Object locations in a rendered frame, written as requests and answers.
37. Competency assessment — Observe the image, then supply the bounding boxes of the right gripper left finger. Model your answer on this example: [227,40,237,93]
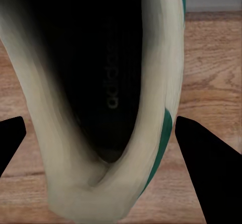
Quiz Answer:
[0,116,26,176]

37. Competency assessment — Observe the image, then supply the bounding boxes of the gym shoe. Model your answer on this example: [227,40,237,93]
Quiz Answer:
[0,0,186,224]

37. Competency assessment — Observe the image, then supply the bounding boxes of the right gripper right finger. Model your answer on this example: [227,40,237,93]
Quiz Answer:
[175,116,242,224]

